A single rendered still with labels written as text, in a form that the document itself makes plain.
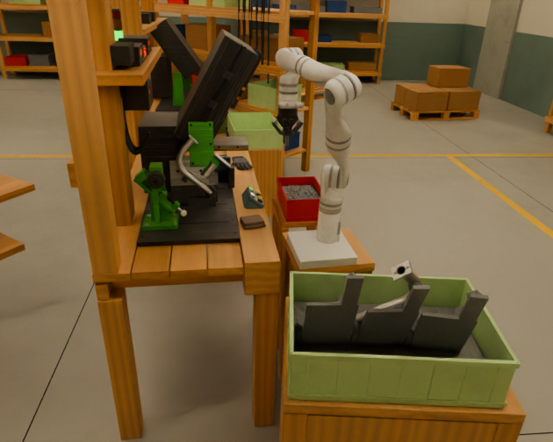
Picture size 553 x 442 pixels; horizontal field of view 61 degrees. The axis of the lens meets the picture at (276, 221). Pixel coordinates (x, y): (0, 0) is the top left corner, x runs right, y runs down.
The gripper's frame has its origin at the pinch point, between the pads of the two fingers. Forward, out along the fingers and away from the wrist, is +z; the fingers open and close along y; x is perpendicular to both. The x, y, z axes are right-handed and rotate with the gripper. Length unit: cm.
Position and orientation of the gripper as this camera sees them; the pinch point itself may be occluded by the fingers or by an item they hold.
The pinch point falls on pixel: (286, 140)
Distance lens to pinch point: 189.1
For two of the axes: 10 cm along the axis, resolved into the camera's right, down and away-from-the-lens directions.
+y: -9.9, 0.4, -1.4
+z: -0.3, 9.0, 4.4
